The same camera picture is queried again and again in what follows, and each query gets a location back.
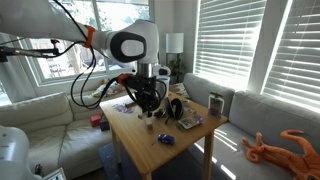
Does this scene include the grey plastic cup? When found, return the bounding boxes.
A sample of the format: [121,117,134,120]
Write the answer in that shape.
[156,76,170,98]

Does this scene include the black camera on stand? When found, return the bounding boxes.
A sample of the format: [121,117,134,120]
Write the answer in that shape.
[0,40,60,62]

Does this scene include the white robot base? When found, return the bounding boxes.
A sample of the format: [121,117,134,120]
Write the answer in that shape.
[0,126,42,180]

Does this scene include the white floor lamp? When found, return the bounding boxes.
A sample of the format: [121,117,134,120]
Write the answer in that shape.
[166,33,184,75]

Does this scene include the small wooden block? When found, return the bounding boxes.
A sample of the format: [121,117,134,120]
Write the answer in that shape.
[138,114,147,120]

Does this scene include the white leather sofa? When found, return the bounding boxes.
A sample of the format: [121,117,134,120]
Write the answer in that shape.
[0,92,112,179]

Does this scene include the colourful card pack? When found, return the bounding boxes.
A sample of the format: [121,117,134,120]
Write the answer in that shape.
[178,115,204,130]

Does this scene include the wooden table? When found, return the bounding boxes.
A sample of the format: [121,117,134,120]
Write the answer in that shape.
[100,96,227,180]

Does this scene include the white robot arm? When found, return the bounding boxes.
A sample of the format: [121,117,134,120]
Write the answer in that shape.
[0,0,164,117]

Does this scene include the wooden block on table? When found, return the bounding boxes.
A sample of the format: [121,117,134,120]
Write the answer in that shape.
[145,119,153,129]

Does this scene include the orange plush octopus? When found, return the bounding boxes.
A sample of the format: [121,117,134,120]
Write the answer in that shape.
[242,130,320,180]

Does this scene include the red cube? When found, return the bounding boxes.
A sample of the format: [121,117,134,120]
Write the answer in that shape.
[90,114,101,127]

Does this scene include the blue toy car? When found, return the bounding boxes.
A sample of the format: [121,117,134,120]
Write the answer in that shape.
[158,134,175,145]

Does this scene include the black headphones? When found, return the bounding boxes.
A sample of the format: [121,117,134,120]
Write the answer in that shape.
[164,98,183,120]

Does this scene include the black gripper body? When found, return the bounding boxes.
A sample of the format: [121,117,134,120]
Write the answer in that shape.
[125,75,161,112]

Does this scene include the grey sofa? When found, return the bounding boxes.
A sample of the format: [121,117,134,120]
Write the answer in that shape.
[183,73,320,180]

